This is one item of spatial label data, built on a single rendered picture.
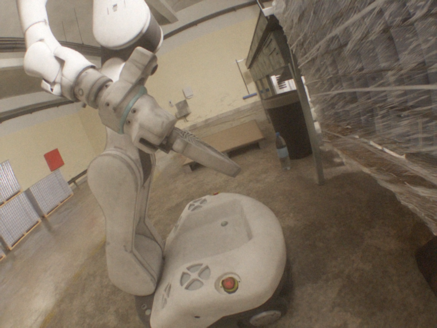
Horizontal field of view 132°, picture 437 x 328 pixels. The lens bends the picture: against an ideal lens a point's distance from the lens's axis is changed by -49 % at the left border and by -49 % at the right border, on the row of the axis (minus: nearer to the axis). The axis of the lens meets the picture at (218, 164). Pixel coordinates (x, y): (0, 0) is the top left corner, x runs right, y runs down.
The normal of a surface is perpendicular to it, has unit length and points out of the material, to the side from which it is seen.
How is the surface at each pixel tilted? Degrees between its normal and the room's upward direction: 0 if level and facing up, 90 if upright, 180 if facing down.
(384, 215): 0
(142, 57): 89
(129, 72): 82
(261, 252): 41
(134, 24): 103
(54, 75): 112
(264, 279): 55
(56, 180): 88
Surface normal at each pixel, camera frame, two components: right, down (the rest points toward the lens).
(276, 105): -0.65, 0.49
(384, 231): -0.36, -0.88
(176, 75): -0.10, 0.37
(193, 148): 0.23, 0.40
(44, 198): 0.92, -0.33
